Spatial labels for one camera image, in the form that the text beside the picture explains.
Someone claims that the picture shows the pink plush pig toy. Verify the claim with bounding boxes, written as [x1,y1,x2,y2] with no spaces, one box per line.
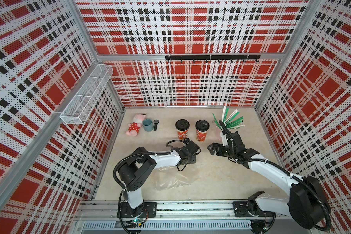
[125,114,146,137]

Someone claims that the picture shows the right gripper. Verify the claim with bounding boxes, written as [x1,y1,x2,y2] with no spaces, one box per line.
[207,142,236,159]

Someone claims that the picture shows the black wristwatch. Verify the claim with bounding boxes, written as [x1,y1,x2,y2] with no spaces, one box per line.
[153,120,159,132]

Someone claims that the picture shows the teal ceramic cup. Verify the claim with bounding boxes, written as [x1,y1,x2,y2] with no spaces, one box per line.
[142,119,154,132]

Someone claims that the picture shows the pink straw holder cup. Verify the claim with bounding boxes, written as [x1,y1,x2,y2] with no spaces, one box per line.
[215,127,223,141]

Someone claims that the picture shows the white wire mesh basket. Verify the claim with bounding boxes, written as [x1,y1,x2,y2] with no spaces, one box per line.
[60,64,113,125]

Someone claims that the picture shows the black wall hook rail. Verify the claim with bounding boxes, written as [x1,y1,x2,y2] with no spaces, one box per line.
[165,54,261,61]

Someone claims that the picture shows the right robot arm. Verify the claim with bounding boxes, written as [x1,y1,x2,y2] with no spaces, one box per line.
[208,132,332,232]

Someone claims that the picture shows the clear plastic carrier bag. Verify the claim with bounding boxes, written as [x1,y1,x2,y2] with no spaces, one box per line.
[154,166,195,191]

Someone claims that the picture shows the green white wrapped straws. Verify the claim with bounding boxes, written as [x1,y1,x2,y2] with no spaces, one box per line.
[220,106,245,130]

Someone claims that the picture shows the red milk tea cup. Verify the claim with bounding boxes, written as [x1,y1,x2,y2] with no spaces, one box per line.
[196,120,210,142]
[175,119,190,140]

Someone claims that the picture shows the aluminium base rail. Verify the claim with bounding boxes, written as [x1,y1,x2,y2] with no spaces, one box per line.
[73,200,319,232]

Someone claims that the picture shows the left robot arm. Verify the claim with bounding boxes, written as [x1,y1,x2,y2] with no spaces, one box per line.
[113,138,201,218]

